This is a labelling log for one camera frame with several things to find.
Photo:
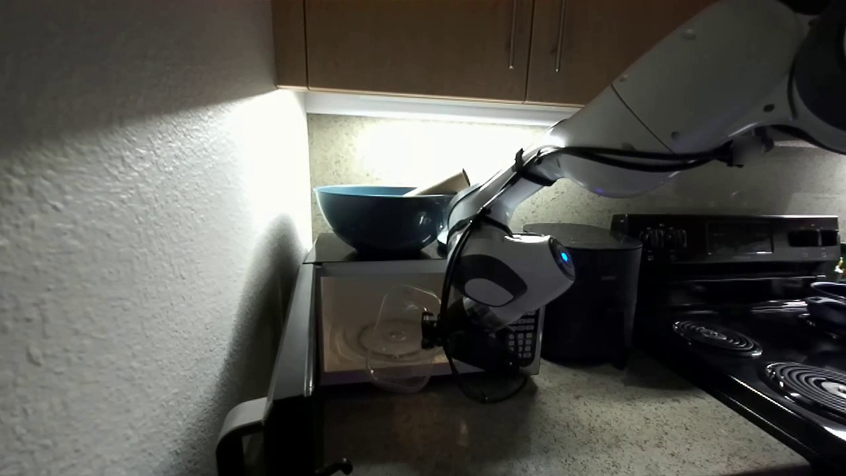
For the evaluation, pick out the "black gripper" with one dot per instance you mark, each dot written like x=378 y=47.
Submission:
x=472 y=338

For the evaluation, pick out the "clear plastic lunch box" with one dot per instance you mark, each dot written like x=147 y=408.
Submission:
x=398 y=333

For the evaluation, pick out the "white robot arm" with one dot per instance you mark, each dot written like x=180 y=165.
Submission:
x=703 y=88

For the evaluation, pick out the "glass microwave turntable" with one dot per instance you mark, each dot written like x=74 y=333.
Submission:
x=373 y=338

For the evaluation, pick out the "blue mixing bowl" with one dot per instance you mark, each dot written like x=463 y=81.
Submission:
x=385 y=219

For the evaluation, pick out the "wooden pestle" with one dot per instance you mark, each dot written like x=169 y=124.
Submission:
x=440 y=185

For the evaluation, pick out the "black air fryer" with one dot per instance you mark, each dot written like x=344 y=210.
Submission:
x=598 y=299

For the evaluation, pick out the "black coil stove burner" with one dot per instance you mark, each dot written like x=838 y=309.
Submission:
x=718 y=338
x=810 y=387

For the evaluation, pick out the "wooden cabinet door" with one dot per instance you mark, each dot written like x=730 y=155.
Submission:
x=405 y=44
x=598 y=44

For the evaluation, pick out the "wooden upper cabinet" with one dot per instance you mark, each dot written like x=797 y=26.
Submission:
x=398 y=44

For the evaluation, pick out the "black electric stove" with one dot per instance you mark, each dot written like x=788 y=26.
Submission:
x=750 y=291

